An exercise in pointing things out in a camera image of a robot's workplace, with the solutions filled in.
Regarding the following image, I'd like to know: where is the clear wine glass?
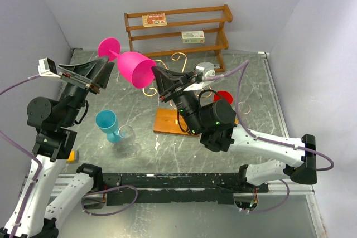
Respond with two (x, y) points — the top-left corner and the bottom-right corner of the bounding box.
(118, 124), (142, 158)

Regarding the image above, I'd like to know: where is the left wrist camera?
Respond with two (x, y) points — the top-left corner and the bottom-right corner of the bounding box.
(37, 57), (60, 79)

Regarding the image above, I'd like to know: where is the wooden shelf rack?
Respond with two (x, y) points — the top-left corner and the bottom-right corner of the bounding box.
(124, 4), (233, 72)

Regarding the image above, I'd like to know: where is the green white small box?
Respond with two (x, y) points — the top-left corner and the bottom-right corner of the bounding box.
(181, 30), (205, 43)

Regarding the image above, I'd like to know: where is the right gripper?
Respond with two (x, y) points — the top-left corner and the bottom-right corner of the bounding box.
(151, 65), (205, 135)

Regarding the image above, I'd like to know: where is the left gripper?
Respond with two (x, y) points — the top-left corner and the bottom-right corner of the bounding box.
(58, 54), (115, 125)

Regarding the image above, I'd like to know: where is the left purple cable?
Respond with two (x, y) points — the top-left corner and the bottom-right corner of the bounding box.
(0, 73), (43, 238)

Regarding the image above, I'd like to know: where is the pink wine glass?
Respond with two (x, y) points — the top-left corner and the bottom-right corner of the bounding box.
(98, 37), (156, 89)

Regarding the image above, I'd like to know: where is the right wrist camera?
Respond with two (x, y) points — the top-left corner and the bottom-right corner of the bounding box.
(195, 62), (216, 82)

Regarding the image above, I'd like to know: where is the red wine glass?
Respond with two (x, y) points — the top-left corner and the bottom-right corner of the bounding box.
(213, 90), (234, 105)

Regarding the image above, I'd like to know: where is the yellow grey sponge block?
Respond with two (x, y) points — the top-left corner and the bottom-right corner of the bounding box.
(67, 150), (79, 163)

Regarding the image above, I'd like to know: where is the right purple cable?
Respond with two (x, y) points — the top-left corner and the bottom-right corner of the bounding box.
(214, 59), (335, 172)

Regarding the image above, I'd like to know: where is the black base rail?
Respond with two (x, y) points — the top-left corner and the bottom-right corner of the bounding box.
(103, 173), (268, 206)

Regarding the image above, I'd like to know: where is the frosted clear tall glass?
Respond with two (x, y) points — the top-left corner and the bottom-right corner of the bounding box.
(238, 101), (251, 115)

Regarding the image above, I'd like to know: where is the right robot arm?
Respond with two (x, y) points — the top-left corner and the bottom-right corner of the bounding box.
(152, 62), (317, 192)

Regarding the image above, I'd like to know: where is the blue wine glass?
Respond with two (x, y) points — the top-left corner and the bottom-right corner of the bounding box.
(95, 110), (121, 143)

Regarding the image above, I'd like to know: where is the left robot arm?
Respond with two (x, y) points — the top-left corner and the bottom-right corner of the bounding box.
(1, 56), (114, 237)

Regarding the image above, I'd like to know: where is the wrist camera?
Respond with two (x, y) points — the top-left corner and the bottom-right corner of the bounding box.
(195, 62), (216, 82)
(37, 57), (60, 79)

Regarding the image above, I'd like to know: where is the gold wine glass rack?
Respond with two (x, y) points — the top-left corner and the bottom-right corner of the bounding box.
(142, 52), (238, 138)

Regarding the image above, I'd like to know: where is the purple cable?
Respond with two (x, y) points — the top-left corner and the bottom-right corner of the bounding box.
(214, 59), (335, 172)
(0, 73), (43, 238)

